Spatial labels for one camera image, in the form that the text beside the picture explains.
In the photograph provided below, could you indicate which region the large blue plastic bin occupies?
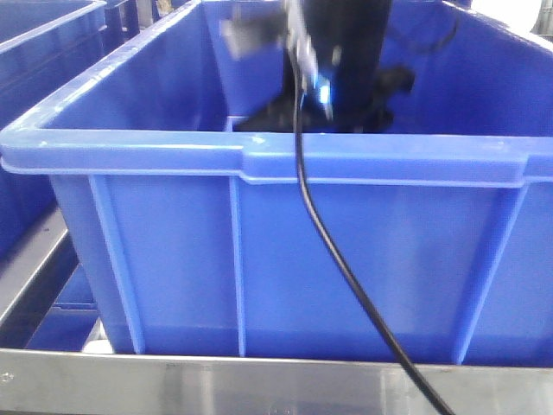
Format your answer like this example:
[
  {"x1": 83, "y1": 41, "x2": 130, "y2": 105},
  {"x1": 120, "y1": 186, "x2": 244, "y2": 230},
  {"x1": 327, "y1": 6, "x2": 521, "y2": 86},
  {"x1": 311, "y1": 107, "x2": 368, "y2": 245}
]
[{"x1": 1, "y1": 1, "x2": 552, "y2": 367}]

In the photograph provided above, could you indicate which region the black cable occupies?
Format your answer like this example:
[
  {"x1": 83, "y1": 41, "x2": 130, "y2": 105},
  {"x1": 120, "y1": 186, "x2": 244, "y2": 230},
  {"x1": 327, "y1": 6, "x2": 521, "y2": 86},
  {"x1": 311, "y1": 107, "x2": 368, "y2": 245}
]
[{"x1": 291, "y1": 42, "x2": 457, "y2": 415}]

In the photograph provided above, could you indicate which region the blue bin at left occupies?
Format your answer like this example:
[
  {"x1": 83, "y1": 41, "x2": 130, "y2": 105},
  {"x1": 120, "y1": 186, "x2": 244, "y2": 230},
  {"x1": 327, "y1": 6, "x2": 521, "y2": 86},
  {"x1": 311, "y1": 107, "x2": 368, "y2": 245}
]
[{"x1": 0, "y1": 0, "x2": 109, "y2": 265}]

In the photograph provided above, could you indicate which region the stainless steel shelf rack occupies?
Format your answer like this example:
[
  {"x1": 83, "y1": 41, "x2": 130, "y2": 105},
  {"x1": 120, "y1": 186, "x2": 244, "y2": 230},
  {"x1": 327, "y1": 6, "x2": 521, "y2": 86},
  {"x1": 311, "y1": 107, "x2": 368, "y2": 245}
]
[{"x1": 0, "y1": 207, "x2": 553, "y2": 415}]

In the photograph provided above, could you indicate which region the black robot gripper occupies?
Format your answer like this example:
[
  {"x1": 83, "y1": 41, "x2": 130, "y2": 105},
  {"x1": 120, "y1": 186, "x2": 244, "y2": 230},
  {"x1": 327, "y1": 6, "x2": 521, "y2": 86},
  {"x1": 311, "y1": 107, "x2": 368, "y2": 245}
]
[{"x1": 235, "y1": 1, "x2": 416, "y2": 133}]

